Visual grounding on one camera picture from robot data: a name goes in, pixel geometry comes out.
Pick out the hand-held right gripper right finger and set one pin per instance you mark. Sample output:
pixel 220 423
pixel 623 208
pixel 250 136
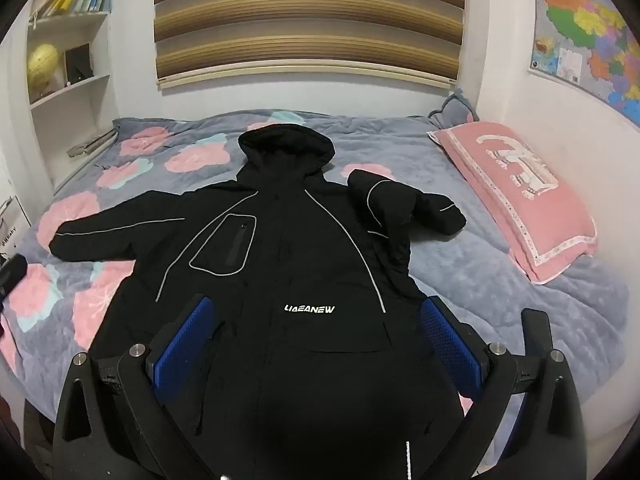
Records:
pixel 450 350

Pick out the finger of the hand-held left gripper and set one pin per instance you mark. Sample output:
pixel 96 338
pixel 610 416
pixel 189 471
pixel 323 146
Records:
pixel 11 274

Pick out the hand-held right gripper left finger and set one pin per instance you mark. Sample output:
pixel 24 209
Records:
pixel 181 347

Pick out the black hooded jacket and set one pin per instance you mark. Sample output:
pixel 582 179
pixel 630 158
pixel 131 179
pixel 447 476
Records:
pixel 280 260

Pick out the white printed paper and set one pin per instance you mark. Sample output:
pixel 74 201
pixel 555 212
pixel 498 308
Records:
pixel 10 230

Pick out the grey floral blanket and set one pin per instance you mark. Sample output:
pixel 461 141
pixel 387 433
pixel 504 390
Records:
pixel 450 265

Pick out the pink pillow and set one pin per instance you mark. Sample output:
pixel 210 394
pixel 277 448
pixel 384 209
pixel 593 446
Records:
pixel 530 210

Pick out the yellow globe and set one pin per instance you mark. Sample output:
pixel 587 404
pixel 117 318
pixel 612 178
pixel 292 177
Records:
pixel 44 67

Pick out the black box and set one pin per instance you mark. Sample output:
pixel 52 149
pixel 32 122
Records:
pixel 77 62

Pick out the grey pillow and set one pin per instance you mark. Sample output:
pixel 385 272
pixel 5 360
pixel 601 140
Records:
pixel 457 110

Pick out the white bookshelf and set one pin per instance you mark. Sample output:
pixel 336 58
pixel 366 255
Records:
pixel 70 19

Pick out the striped window blind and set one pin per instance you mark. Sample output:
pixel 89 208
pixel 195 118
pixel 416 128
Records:
pixel 310 20

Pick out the colourful wall map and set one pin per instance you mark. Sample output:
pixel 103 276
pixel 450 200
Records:
pixel 585 20

